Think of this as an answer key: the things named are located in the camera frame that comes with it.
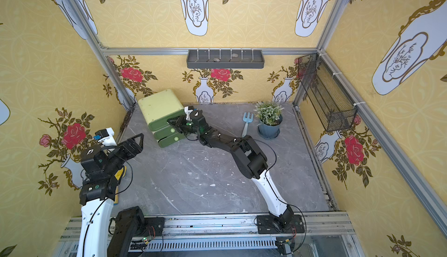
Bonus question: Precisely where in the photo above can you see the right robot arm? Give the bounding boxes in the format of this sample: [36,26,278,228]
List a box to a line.
[168,107,294,233]

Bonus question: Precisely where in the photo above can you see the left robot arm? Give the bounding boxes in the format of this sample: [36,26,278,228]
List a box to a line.
[77,133,144,257]

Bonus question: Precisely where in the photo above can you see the light green drawer cabinet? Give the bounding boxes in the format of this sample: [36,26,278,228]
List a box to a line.
[138,89,184,124]

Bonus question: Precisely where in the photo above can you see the yellow toy shovel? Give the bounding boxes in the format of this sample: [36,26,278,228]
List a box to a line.
[114,166,127,205]

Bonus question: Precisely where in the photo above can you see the light blue garden fork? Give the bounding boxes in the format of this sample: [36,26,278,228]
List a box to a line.
[241,112,254,137]

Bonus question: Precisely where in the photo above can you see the blue plant pot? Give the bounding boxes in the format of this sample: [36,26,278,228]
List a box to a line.
[257,115,283,140]

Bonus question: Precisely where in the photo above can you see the artificial green plant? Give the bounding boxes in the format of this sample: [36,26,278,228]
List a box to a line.
[255,101,283,126]

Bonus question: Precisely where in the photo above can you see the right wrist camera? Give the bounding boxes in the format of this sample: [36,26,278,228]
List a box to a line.
[184,106,194,121]

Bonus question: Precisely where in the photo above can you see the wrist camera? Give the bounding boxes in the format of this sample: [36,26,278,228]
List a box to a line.
[93,127,117,147]
[184,106,194,121]

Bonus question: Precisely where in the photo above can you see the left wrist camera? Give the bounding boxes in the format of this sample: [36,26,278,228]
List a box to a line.
[93,127,117,147]

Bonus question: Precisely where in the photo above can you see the grey wall shelf tray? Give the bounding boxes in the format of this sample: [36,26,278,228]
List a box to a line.
[186,48,265,69]

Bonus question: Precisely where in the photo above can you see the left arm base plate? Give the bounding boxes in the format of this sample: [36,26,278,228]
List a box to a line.
[139,216,165,238]

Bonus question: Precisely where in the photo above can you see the aluminium mounting rail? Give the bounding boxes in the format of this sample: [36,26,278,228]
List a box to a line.
[54,212,364,257]

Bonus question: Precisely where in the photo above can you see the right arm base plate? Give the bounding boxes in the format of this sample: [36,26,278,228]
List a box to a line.
[253,215,305,235]

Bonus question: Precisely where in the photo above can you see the black wire mesh basket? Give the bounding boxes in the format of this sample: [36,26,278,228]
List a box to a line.
[298,53,357,132]

